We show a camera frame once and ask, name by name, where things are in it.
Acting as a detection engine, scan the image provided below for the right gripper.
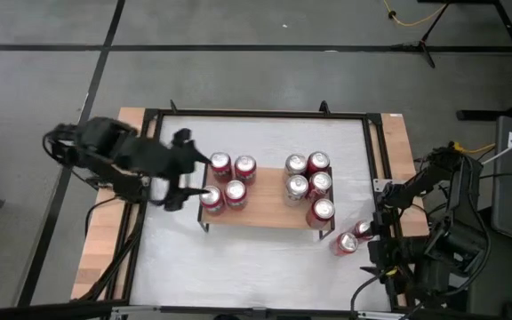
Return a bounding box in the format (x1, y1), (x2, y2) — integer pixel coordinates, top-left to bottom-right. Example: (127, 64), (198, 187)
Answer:
(359, 212), (421, 279)

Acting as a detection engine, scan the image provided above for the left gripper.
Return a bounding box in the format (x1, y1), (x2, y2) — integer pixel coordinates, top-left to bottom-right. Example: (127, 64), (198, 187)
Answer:
(148, 127), (213, 212)

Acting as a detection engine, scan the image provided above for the red cola can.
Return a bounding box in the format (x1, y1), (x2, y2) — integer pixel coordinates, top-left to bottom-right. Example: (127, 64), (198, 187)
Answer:
(352, 220), (375, 242)
(330, 232), (359, 258)
(307, 150), (332, 177)
(308, 171), (333, 202)
(234, 155), (258, 185)
(224, 180), (249, 210)
(200, 185), (226, 217)
(209, 151), (234, 182)
(305, 198), (336, 230)

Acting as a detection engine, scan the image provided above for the white table mat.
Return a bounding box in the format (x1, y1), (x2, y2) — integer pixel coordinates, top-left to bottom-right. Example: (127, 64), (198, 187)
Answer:
(129, 116), (393, 312)

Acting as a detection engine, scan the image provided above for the dark grey cabinet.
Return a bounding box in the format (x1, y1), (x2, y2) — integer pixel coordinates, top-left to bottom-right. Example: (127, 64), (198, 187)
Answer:
(466, 225), (512, 320)

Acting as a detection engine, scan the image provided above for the silver aluminium bar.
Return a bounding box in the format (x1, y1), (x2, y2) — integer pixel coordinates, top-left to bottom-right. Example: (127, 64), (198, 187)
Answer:
(108, 305), (411, 320)

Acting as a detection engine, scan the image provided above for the black tripod stand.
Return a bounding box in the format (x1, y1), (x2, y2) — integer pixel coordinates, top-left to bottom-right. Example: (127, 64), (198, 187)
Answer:
(388, 2), (451, 70)

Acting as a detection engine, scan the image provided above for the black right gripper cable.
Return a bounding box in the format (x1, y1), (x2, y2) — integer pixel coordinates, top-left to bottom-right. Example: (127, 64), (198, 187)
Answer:
(349, 270), (388, 320)

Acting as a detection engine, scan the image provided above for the wooden shelf black metal frame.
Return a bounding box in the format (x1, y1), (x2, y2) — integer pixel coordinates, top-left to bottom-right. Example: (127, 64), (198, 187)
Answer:
(196, 161), (335, 241)

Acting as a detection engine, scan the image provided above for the black left base cable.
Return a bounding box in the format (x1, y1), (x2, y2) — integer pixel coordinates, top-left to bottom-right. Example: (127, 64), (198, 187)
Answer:
(84, 195), (124, 236)

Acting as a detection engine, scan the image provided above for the black metal table frame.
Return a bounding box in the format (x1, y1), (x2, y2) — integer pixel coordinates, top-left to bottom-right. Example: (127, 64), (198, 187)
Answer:
(71, 100), (446, 312)

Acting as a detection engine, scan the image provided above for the white cable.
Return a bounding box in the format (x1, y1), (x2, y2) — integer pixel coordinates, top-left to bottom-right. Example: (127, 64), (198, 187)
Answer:
(480, 126), (512, 165)

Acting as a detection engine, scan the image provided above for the black desk frame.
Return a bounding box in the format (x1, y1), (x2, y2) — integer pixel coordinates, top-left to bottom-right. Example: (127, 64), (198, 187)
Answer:
(418, 0), (512, 122)

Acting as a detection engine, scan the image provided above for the yellow floor cable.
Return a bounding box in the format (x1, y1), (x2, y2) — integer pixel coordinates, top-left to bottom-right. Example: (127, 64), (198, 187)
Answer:
(380, 0), (449, 28)

